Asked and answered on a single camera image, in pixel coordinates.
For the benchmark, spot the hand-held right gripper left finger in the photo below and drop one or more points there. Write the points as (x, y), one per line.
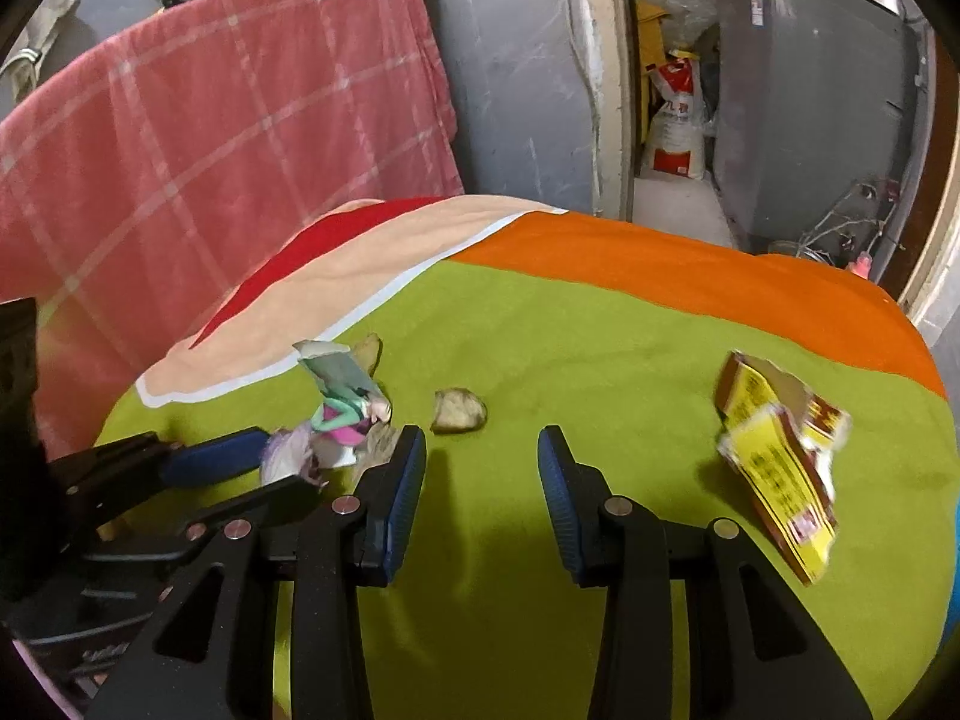
(401, 499)

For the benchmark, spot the green pink wrapper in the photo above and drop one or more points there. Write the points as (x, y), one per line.
(341, 405)

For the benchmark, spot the pink checked towel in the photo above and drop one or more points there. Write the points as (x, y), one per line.
(225, 127)

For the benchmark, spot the yellow wooden stool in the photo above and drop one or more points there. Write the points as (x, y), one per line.
(649, 30)

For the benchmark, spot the colourful patchwork blanket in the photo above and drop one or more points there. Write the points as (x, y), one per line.
(600, 330)

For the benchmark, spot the grey washing machine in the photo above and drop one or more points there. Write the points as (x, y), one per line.
(810, 105)

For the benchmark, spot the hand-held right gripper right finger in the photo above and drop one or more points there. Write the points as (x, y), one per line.
(562, 506)

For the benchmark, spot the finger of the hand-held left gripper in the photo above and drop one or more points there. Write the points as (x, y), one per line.
(277, 499)
(214, 457)

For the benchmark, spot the beige hanging towel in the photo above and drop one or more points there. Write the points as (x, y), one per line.
(45, 30)

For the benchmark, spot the red white sack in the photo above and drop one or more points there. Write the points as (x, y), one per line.
(675, 135)

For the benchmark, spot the brown torn cardboard piece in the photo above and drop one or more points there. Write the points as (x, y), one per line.
(457, 411)
(367, 352)

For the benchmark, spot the yellow crushed carton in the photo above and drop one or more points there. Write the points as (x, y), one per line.
(780, 472)

